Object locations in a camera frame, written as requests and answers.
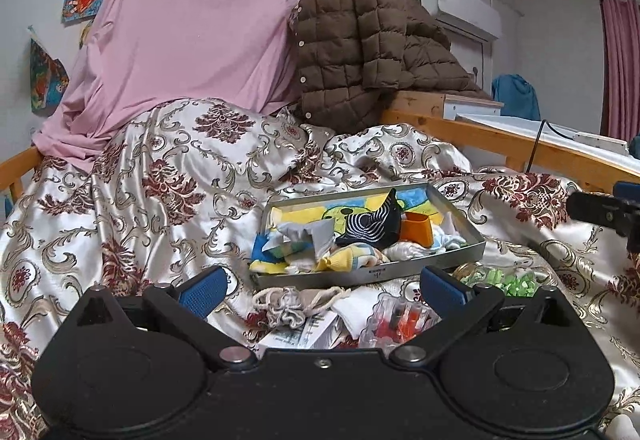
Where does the clear plastic box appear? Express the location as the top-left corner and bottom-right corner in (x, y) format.
(359, 294), (442, 352)

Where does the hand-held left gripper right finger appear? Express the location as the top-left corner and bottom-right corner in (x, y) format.
(390, 265), (571, 368)

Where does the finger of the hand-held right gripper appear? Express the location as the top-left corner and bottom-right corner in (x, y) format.
(566, 180), (640, 239)

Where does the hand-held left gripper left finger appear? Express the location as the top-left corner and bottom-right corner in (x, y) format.
(75, 265), (257, 371)

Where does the white air conditioner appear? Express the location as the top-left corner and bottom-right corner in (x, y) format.
(418, 0), (504, 42)

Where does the white cardboard box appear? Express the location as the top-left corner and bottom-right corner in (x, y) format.
(256, 310), (347, 352)

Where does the pink sheet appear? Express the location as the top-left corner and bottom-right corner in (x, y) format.
(31, 0), (352, 172)

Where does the cartoon printed cloth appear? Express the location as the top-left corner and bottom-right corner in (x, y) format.
(270, 189), (445, 233)

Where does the bag of green pieces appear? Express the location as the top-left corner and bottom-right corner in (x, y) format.
(451, 264), (539, 297)

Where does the orange plastic cup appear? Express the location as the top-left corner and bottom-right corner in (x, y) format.
(400, 213), (436, 247)

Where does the grey cloth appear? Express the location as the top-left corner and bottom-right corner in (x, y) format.
(276, 219), (337, 262)

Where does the black cable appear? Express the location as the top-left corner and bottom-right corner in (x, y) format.
(525, 119), (577, 172)

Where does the pink curtain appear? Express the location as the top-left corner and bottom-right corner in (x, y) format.
(599, 0), (640, 142)

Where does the black white striped sock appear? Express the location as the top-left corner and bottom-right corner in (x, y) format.
(334, 188), (404, 250)

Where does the yellow sock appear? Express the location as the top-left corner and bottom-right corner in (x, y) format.
(319, 251), (362, 274)

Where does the beige drawstring pouch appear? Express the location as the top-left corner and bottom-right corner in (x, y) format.
(251, 286), (347, 329)

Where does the white power strip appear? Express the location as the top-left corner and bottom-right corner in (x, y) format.
(571, 131), (629, 154)

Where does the brown quilted jacket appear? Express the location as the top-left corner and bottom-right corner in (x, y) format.
(287, 0), (494, 134)

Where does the blue white sock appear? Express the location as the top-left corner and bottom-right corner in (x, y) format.
(251, 233), (282, 263)

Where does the floral satin blanket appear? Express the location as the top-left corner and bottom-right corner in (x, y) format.
(0, 98), (640, 440)

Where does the grey metal tray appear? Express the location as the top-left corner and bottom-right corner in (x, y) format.
(248, 181), (487, 292)

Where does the pastel striped sock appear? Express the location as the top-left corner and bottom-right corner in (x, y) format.
(431, 223), (467, 252)

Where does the wooden bed frame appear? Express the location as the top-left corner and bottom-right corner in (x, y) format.
(0, 89), (640, 202)

